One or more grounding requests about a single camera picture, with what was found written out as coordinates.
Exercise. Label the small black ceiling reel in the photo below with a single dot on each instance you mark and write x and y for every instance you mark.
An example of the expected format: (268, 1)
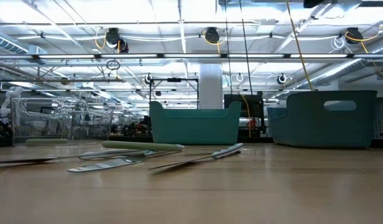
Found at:
(148, 78)
(281, 78)

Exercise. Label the grey horizontal metal rail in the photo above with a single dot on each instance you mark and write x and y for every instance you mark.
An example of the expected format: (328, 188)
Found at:
(85, 80)

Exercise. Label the white building pillar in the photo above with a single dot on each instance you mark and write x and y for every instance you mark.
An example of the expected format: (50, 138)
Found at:
(210, 87)

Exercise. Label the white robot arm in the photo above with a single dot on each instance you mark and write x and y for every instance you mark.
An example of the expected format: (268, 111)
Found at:
(14, 91)

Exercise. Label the long ceiling light strip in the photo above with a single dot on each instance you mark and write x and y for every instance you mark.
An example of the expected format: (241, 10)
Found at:
(191, 56)

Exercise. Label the dark blue-green plastic bin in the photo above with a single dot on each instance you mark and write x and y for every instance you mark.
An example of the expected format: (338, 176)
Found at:
(303, 130)

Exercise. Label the teal plastic bin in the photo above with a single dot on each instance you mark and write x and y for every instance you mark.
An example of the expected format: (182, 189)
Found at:
(194, 130)

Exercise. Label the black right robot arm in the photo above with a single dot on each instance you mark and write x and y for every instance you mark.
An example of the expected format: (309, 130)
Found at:
(315, 3)

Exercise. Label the clear plastic container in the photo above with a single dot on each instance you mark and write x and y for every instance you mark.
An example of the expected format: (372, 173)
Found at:
(54, 124)

